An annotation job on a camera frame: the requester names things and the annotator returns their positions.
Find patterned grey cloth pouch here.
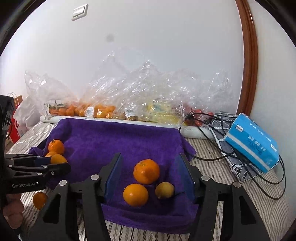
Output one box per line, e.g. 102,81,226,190
208,112,266,183

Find orange kumquat far left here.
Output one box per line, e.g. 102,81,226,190
32,192,48,210

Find person's left hand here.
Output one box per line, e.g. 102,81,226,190
3,193,24,230

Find red paper shopping bag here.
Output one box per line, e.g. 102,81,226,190
8,92,23,144

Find large orange mandarin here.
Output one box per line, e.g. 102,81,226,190
133,159,160,185

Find orange kumquat top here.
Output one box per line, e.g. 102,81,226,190
45,151,57,157

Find white plastic bag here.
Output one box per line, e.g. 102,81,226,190
13,96,41,130

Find brown wooden door frame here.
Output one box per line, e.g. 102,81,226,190
236,0,258,115

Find white wall switch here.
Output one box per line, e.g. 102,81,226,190
71,4,88,21

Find white rolled paper tube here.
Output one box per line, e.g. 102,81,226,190
40,115,214,140

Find small orange with stem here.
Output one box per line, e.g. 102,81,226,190
48,139,65,155

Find purple towel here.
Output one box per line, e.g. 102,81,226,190
28,117,200,235

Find orange kumquat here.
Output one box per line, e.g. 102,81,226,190
45,151,57,157
32,192,48,210

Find yellow lemon fruit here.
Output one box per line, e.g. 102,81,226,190
155,182,175,199

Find blue tissue pack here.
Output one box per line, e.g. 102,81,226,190
224,113,279,173

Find black cable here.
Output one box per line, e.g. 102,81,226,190
179,111,287,200

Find clear plastic fruit bags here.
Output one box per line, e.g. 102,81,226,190
25,52,234,128

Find striped bed quilt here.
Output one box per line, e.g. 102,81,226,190
5,120,290,241

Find large orange fruit pile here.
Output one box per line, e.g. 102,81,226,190
50,154,67,165

